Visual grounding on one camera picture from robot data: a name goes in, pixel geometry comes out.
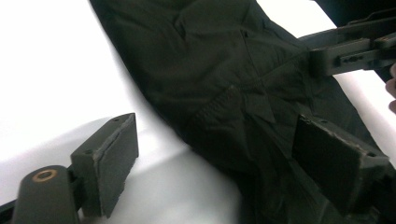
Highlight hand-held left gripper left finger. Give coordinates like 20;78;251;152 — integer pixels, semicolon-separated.
70;112;140;218

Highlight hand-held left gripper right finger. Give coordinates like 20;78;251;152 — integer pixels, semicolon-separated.
291;114;390;217

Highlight black shirt with white logo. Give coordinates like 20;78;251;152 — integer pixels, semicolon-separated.
88;0;396;224

